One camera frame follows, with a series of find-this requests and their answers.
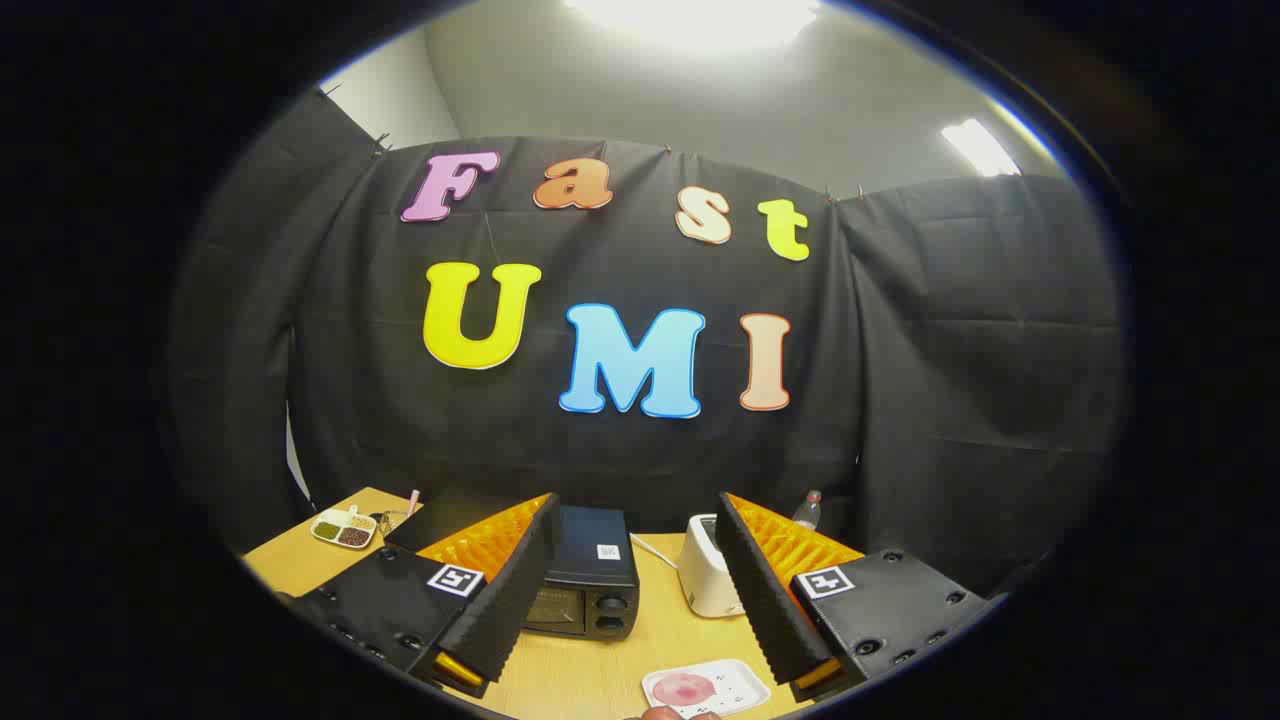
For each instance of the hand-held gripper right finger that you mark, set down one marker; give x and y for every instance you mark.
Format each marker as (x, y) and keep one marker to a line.
(765, 600)

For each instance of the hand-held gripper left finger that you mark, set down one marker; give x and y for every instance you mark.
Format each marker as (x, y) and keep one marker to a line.
(510, 600)

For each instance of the black toaster oven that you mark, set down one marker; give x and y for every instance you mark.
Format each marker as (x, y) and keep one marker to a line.
(590, 570)

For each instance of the white square plate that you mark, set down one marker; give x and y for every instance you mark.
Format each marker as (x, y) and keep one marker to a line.
(740, 685)

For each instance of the pink ham slice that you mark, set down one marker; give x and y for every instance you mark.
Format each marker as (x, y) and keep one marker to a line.
(683, 689)

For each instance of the white toaster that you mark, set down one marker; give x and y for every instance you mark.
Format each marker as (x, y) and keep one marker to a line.
(705, 580)

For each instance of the clear plastic water bottle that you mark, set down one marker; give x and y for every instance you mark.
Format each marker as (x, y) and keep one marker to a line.
(806, 515)

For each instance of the pink pen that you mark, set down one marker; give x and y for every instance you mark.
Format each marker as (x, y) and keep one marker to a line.
(412, 503)

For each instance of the divided dish of beans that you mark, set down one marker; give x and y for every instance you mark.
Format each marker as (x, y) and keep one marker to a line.
(340, 528)

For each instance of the small ceiling light panel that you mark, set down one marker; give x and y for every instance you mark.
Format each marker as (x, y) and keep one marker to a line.
(980, 148)

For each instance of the large ceiling light panel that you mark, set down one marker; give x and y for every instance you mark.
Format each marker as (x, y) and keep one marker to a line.
(690, 18)

